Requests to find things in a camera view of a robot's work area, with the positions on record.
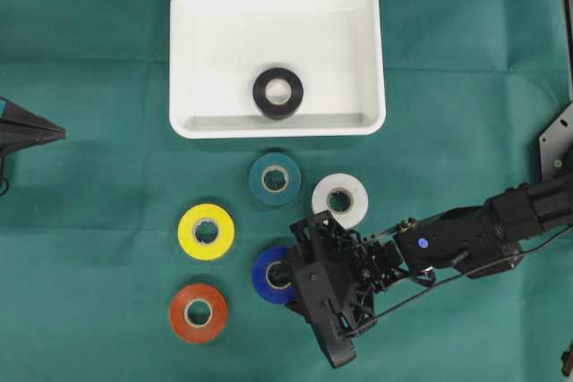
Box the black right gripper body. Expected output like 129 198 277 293
286 210 381 369

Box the green tape roll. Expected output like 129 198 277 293
249 152 302 206

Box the white tape roll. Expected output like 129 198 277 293
311 173 369 229

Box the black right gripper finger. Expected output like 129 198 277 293
270 263 291 286
285 300 308 318

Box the white rectangular plastic tray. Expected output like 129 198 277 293
168 0 386 140

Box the green table cloth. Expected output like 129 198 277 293
1 0 572 381

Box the black vertical frame post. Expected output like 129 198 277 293
551 0 573 101

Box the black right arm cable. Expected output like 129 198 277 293
344 227 573 341

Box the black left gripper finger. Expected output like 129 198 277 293
1 131 66 157
1 98 64 132

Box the blue tape roll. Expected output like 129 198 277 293
252 246 295 305

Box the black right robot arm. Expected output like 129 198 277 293
269 109 572 368

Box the black tape roll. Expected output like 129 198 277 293
252 67 304 120

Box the red tape roll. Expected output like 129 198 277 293
168 283 229 344

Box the yellow tape roll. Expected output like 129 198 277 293
177 203 235 261

